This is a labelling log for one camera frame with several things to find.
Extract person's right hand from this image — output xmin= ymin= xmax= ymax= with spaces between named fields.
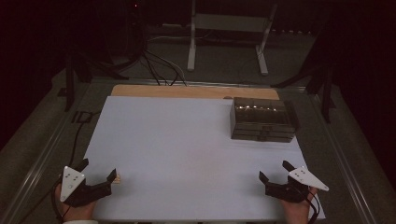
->
xmin=279 ymin=186 xmax=318 ymax=224

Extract white cable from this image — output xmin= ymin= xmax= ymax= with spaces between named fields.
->
xmin=147 ymin=33 xmax=207 ymax=86

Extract white metal stand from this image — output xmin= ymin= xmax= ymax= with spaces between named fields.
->
xmin=186 ymin=0 xmax=278 ymax=77

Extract person's left hand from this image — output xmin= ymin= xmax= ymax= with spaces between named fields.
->
xmin=54 ymin=183 xmax=97 ymax=222

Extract black cable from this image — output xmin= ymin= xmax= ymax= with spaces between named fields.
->
xmin=298 ymin=186 xmax=321 ymax=224
xmin=17 ymin=111 xmax=101 ymax=224
xmin=140 ymin=49 xmax=189 ymax=88

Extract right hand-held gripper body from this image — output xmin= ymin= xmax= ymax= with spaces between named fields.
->
xmin=264 ymin=166 xmax=331 ymax=203

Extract white board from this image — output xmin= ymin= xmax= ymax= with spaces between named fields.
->
xmin=83 ymin=95 xmax=327 ymax=222

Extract black stand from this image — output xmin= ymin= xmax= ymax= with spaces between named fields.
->
xmin=270 ymin=18 xmax=338 ymax=124
xmin=57 ymin=50 xmax=129 ymax=113

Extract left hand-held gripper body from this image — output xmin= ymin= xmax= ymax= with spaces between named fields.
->
xmin=60 ymin=165 xmax=113 ymax=208

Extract black floor socket frame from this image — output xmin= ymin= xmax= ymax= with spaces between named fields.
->
xmin=71 ymin=110 xmax=93 ymax=124

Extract smoky clear drawer organizer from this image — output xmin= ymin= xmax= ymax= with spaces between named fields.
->
xmin=229 ymin=96 xmax=301 ymax=144

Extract wooden board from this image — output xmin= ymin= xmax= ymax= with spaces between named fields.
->
xmin=110 ymin=84 xmax=280 ymax=101

